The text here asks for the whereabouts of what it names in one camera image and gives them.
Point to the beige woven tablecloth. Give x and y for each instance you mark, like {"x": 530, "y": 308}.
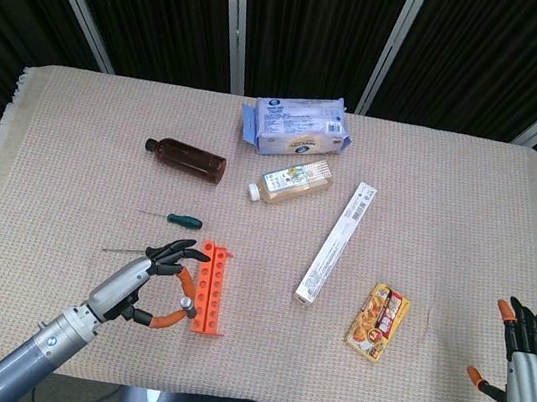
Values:
{"x": 100, "y": 176}

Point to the blue tissue pack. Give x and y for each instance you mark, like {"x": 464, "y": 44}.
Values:
{"x": 300, "y": 125}

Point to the black metal hex screwdriver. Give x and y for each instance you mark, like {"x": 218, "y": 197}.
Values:
{"x": 187, "y": 305}

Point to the slim green screwdriver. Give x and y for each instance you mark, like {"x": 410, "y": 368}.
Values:
{"x": 184, "y": 221}

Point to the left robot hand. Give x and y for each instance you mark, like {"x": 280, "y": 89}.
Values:
{"x": 119, "y": 285}

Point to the green and black screwdriver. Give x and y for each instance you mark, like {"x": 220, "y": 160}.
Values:
{"x": 124, "y": 251}

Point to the yellow curry box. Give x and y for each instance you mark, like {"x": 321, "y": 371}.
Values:
{"x": 376, "y": 323}

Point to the orange tool holder rack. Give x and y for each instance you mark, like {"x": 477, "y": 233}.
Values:
{"x": 213, "y": 299}

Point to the brown plastic bottle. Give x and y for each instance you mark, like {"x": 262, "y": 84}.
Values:
{"x": 189, "y": 159}

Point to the long white carton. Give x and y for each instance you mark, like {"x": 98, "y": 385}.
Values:
{"x": 335, "y": 244}

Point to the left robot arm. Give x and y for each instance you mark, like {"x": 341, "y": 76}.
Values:
{"x": 38, "y": 354}

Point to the clear bottle white cap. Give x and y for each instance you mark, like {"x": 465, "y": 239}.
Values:
{"x": 291, "y": 184}

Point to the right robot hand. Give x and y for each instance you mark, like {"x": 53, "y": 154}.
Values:
{"x": 534, "y": 387}

